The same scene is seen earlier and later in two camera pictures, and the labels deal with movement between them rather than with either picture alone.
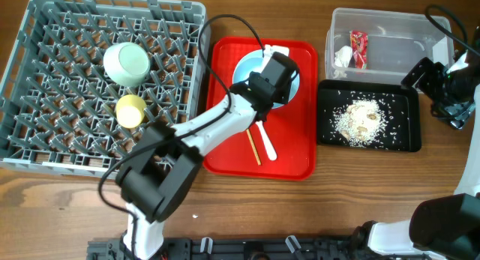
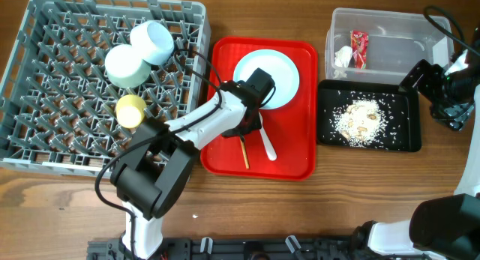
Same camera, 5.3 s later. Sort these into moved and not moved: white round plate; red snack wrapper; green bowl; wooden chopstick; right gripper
Moved: green bowl; wooden chopstick
Not moved: white round plate; red snack wrapper; right gripper
